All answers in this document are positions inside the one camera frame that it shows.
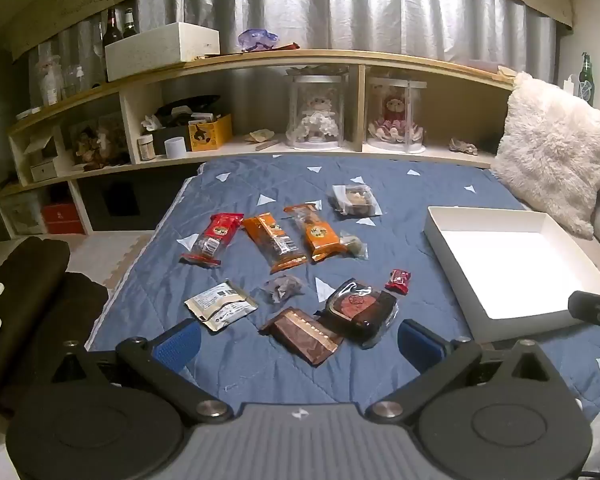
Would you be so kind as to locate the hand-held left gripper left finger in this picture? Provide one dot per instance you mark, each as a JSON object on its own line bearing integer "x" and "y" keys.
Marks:
{"x": 177, "y": 345}

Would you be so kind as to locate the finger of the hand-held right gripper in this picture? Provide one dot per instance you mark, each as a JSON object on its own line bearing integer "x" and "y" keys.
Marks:
{"x": 592, "y": 307}

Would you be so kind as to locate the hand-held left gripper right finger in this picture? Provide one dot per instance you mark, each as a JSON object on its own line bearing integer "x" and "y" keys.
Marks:
{"x": 420, "y": 345}

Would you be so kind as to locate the white snack packet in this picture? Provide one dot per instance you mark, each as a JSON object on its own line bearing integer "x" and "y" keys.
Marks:
{"x": 220, "y": 306}

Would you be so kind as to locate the black tray red pastry packet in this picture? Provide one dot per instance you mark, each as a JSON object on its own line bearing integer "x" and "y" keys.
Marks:
{"x": 362, "y": 310}

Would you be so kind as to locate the small red candy packet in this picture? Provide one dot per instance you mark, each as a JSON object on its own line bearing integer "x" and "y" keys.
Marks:
{"x": 398, "y": 280}

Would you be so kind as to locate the white shallow cardboard box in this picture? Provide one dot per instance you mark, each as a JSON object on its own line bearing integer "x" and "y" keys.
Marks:
{"x": 515, "y": 265}

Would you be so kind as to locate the long red snack packet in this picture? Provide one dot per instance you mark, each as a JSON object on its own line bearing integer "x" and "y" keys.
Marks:
{"x": 214, "y": 237}

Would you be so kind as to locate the brown snack packet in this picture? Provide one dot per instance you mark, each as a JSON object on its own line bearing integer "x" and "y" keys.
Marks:
{"x": 302, "y": 335}

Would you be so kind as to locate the green white mochi packet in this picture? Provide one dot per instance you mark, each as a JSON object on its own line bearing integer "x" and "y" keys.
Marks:
{"x": 355, "y": 246}

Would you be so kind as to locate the small clear packet dark snack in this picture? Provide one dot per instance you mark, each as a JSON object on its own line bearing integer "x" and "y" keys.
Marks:
{"x": 282, "y": 288}

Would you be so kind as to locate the orange snack packet with barcode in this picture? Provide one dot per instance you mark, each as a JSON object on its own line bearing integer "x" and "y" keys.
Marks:
{"x": 275, "y": 242}

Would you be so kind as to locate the clear packet with pale pastry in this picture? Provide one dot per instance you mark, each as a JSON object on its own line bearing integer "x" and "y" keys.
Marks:
{"x": 355, "y": 200}

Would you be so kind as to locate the blue quilted blanket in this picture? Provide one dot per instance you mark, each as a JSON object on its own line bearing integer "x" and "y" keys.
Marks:
{"x": 280, "y": 370}

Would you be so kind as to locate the fluffy white pillow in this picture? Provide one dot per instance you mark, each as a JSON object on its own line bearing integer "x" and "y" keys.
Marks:
{"x": 550, "y": 155}

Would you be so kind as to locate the dark brown cushion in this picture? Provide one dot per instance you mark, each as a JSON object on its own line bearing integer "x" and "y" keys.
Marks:
{"x": 25, "y": 300}

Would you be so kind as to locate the red box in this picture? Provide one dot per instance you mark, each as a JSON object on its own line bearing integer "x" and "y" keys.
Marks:
{"x": 62, "y": 218}

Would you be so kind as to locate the white cup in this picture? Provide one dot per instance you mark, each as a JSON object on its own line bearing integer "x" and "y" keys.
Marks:
{"x": 175, "y": 147}

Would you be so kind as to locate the small lidded jar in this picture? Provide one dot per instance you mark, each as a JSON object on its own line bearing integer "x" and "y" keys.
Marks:
{"x": 146, "y": 146}

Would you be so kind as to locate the clear plastic storage box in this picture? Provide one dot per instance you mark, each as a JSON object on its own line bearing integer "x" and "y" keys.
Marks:
{"x": 22, "y": 215}

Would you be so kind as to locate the black box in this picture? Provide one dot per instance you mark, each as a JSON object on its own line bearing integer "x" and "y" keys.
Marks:
{"x": 172, "y": 136}

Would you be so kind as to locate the yellow cardboard box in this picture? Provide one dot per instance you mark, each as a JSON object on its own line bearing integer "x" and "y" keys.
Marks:
{"x": 210, "y": 133}

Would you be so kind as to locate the brown figurine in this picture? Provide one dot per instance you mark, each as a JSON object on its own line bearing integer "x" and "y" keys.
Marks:
{"x": 94, "y": 142}

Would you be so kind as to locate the small white box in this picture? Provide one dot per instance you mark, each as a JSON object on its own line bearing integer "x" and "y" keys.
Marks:
{"x": 43, "y": 170}

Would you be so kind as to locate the white shell ornament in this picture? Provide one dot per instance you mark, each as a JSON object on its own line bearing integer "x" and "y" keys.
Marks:
{"x": 150, "y": 123}

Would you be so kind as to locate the white charger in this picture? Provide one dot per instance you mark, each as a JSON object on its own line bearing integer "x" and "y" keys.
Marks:
{"x": 569, "y": 85}

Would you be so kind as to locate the pale seashell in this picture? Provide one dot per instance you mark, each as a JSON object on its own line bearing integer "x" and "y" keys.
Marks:
{"x": 261, "y": 136}

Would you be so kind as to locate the pink doll in clear case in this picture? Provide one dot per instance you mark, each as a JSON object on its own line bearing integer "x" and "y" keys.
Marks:
{"x": 395, "y": 117}

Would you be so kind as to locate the green glass bottle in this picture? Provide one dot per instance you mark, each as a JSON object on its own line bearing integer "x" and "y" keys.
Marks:
{"x": 586, "y": 77}

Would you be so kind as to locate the black bowl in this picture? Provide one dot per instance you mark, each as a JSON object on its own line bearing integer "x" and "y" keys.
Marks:
{"x": 185, "y": 109}

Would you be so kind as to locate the white doll in clear case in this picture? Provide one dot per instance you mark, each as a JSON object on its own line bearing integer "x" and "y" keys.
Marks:
{"x": 315, "y": 115}

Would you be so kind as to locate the wooden shelf unit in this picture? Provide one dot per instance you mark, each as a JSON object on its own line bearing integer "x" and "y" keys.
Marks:
{"x": 260, "y": 62}

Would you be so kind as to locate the white storage box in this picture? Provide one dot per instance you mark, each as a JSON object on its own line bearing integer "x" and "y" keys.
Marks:
{"x": 160, "y": 49}

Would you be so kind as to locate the purple plastic bag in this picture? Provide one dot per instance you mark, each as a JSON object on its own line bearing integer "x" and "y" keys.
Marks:
{"x": 257, "y": 40}

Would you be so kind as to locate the brown glass bottle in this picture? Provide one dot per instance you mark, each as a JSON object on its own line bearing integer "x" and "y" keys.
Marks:
{"x": 129, "y": 25}
{"x": 112, "y": 30}

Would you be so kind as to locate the grey curtain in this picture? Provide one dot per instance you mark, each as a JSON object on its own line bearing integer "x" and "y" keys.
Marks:
{"x": 330, "y": 15}

